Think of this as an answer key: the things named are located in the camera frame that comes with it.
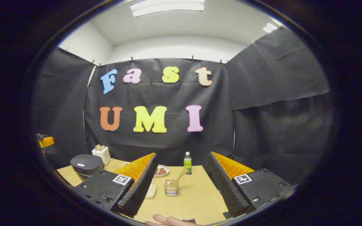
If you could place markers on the white rice container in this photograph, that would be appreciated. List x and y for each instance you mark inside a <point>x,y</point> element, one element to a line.
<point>151,192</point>

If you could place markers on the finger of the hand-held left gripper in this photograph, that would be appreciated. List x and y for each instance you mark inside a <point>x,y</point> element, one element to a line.
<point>46,142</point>

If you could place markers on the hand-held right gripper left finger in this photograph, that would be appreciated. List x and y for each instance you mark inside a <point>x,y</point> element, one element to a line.
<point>137,191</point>

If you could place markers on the long ceiling light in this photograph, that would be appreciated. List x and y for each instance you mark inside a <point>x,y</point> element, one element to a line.
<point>168,7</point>

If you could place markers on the white toaster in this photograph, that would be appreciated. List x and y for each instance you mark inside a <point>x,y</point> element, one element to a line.
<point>101,155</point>

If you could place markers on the green tea bottle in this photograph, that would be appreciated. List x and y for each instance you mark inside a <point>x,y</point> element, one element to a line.
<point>187,163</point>

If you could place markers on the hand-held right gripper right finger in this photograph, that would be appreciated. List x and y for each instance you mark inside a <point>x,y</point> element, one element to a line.
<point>226,191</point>

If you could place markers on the small ceiling light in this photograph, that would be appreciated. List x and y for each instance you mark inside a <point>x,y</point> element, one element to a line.
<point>269,27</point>

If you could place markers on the wooden spoon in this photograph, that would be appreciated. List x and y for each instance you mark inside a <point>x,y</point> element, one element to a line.
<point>181,175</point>

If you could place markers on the white round plate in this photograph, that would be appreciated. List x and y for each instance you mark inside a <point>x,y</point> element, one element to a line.
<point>166,173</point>

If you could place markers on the black silver rice cooker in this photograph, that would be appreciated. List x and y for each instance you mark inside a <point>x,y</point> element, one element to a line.
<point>86,164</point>

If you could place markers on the clear chopstick holder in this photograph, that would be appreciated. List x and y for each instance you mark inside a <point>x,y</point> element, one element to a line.
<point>171,190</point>

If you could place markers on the black backdrop cloth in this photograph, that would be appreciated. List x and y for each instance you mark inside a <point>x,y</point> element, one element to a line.
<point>174,141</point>

